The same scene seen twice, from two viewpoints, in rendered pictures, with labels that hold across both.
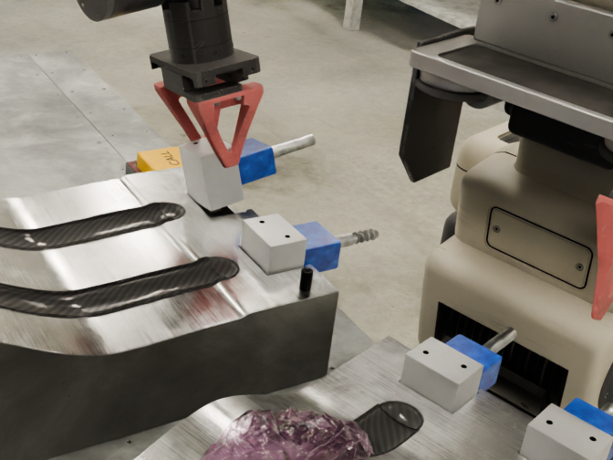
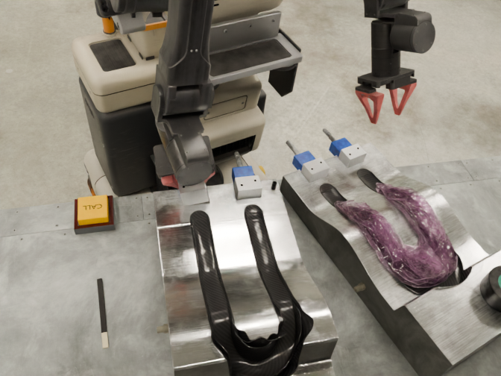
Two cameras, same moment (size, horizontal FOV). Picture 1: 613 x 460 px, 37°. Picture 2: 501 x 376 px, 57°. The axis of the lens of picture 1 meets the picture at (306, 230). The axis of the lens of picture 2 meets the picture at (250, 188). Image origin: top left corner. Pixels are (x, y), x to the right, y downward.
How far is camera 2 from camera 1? 88 cm
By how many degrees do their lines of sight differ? 59
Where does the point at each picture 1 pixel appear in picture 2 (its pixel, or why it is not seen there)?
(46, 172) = (51, 272)
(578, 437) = (357, 151)
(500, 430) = (337, 167)
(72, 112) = not seen: outside the picture
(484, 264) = (210, 127)
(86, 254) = (227, 256)
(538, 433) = (353, 159)
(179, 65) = not seen: hidden behind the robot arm
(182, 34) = not seen: hidden behind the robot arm
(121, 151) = (40, 230)
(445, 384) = (325, 171)
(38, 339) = (303, 278)
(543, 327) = (246, 130)
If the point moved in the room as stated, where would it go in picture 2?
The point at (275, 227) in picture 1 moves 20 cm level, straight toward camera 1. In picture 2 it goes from (247, 182) to (342, 214)
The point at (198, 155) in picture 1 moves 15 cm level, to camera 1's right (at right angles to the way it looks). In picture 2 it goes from (202, 189) to (233, 139)
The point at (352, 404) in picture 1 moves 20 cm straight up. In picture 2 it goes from (320, 199) to (343, 133)
